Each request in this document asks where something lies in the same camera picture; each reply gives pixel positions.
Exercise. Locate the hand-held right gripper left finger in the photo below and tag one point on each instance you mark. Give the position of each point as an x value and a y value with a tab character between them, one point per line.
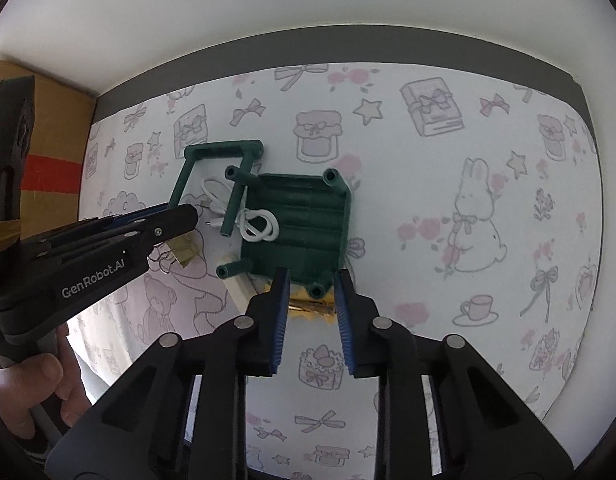
279	320

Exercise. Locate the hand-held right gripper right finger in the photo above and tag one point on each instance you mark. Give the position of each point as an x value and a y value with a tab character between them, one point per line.
345	325

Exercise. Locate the green plastic rack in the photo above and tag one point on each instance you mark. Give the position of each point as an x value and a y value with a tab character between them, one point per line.
298	225

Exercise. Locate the pink bear printed mat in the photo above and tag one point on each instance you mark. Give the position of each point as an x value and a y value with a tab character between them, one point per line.
413	210

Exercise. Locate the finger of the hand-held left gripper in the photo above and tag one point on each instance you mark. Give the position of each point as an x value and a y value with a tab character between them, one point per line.
173	222
133	217

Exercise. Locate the orange candy wrapper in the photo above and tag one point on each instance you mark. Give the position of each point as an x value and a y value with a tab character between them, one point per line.
308	308

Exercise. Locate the person's left hand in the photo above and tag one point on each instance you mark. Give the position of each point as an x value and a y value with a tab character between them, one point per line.
28	380

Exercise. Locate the white oblong plastic piece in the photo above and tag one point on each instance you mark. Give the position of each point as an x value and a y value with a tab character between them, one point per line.
238	286

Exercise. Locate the brown cardboard box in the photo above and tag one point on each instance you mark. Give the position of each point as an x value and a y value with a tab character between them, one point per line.
58	125

